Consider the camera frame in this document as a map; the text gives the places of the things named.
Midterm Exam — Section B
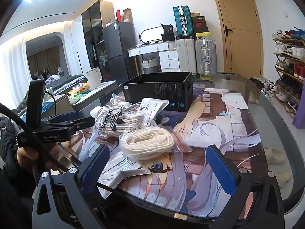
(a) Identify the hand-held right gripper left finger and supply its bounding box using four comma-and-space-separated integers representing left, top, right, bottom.
32, 145, 110, 229

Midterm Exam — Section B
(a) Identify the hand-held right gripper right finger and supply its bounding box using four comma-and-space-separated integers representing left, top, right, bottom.
206, 145, 285, 229

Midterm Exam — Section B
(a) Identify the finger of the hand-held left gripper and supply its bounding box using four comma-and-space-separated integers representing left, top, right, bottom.
42, 111, 83, 124
70, 116, 96, 134

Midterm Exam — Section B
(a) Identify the white printed sachet packet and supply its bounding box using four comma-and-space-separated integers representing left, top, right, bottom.
96, 151, 152, 199

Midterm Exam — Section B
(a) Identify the clear bag of white laces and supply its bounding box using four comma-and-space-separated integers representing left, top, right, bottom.
94, 105, 149, 138

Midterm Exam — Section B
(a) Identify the white cable bundle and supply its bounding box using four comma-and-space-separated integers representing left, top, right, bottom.
102, 101, 143, 115

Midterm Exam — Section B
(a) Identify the clear bag of cream rope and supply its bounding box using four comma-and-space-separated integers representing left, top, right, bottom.
118, 127, 193, 161

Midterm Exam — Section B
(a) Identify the black cardboard box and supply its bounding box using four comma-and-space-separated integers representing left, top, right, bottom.
121, 72, 193, 112

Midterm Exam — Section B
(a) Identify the person's left forearm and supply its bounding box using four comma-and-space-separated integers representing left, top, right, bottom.
0, 164, 41, 229

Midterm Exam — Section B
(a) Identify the person's left hand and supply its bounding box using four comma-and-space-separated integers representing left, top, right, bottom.
17, 145, 62, 171

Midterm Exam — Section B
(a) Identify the green plastic bag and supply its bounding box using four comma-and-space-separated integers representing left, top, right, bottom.
70, 92, 92, 100

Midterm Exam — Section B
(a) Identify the grey side cabinet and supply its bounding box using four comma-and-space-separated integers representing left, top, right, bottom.
71, 80, 117, 106

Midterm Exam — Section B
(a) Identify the bed with dark blanket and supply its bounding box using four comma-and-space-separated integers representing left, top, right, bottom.
45, 74, 87, 94

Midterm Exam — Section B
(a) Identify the white curtain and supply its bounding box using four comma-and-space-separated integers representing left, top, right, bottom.
0, 33, 28, 110

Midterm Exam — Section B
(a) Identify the white sock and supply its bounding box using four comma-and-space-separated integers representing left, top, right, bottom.
111, 94, 131, 104

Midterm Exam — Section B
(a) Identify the printed desk mat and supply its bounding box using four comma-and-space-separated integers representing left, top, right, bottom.
61, 87, 266, 220

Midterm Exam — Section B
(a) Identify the brown curtain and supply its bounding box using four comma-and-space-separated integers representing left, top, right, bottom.
27, 46, 61, 75

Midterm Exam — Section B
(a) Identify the white electric kettle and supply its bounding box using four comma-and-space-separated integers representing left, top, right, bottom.
86, 68, 102, 89

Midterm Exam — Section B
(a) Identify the beige slipper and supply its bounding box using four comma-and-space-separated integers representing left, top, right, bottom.
262, 148, 286, 165
278, 170, 292, 188

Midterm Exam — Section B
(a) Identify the dark grey fridge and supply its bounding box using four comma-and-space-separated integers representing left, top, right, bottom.
102, 21, 140, 84

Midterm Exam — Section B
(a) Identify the woven laundry basket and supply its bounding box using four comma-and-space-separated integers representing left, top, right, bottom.
140, 57, 160, 74

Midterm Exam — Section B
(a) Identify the black glass cabinet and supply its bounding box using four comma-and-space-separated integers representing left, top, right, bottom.
81, 0, 116, 81

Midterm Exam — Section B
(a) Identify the purple cloth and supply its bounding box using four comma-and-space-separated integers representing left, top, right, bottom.
293, 110, 305, 130

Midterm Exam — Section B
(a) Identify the group of sneakers on floor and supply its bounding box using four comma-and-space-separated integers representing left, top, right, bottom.
248, 76, 278, 99

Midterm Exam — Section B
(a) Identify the white desk with drawers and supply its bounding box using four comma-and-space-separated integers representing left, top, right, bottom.
128, 41, 180, 73

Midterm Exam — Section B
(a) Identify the oval mirror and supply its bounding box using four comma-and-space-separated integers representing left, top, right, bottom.
139, 26, 168, 44

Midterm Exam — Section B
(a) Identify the silver suitcase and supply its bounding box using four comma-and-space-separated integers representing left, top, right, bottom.
195, 39, 217, 75

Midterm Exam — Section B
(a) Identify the open cardboard box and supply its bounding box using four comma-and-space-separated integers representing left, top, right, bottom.
123, 8, 132, 24

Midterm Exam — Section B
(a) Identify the white suitcase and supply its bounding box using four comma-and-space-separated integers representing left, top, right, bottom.
176, 38, 196, 73

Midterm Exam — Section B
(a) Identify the black bag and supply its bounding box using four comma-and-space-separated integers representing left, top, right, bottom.
161, 24, 177, 41

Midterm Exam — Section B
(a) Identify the wooden shoe rack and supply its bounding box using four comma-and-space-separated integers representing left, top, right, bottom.
273, 27, 305, 120

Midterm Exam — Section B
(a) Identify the teal suitcase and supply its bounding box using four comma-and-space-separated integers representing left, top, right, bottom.
173, 6, 194, 39

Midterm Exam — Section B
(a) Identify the wooden door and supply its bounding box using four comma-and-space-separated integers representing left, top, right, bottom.
210, 0, 264, 78

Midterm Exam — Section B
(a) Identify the black shoe box red logo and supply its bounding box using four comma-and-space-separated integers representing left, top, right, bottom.
193, 22, 207, 32

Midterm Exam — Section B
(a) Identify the thin black cable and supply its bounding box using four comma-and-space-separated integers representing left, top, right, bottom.
95, 182, 139, 198

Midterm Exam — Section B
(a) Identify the thick black gripper cable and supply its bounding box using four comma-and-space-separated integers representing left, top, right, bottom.
0, 103, 62, 172

